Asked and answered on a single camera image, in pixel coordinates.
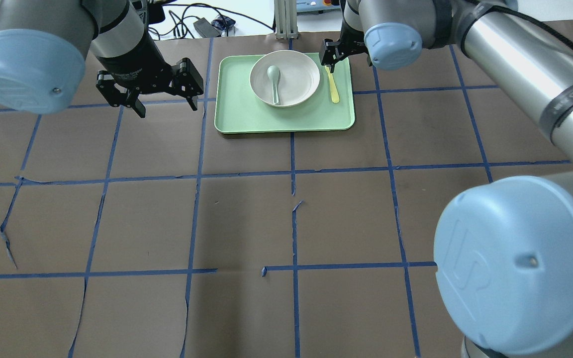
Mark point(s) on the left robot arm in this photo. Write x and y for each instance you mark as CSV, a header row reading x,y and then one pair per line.
x,y
44,45

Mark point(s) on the light green tray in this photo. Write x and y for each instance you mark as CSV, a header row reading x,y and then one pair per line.
x,y
239,111

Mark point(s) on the pale green spoon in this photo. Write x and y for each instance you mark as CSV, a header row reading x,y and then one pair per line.
x,y
274,75

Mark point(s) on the white round plate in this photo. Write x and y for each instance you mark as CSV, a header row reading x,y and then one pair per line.
x,y
300,78

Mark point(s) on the aluminium frame post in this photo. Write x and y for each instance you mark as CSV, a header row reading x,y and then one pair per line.
x,y
285,19

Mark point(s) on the teach pendant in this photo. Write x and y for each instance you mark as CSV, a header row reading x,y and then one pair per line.
x,y
316,6

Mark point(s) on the black power adapter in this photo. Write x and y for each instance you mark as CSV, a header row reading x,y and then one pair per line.
x,y
205,29

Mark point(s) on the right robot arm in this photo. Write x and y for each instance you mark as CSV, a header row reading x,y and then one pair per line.
x,y
372,197

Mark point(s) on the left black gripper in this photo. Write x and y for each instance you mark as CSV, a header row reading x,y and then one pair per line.
x,y
135,66

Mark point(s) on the yellow plastic fork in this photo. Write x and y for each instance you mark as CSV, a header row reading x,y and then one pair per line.
x,y
333,92

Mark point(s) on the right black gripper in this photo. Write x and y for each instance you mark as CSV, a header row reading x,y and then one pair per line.
x,y
350,44

